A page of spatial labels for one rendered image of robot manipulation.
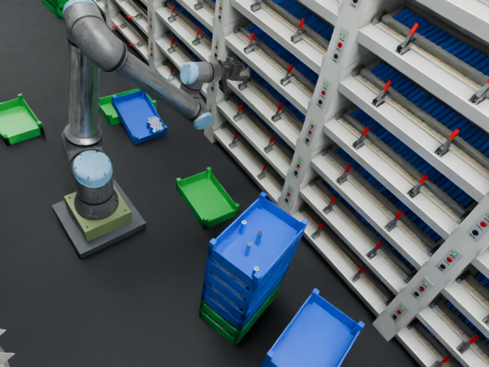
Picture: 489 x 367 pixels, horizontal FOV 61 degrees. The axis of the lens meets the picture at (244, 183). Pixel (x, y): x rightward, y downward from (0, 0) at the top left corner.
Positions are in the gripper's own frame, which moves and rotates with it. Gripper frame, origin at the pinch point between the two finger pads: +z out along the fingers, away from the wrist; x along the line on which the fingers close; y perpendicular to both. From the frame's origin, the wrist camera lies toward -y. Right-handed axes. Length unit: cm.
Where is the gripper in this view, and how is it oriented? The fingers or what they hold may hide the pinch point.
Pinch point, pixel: (248, 73)
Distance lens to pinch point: 206.0
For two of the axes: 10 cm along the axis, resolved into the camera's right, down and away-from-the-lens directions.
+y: 3.1, -7.3, -6.1
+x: -5.8, -6.6, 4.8
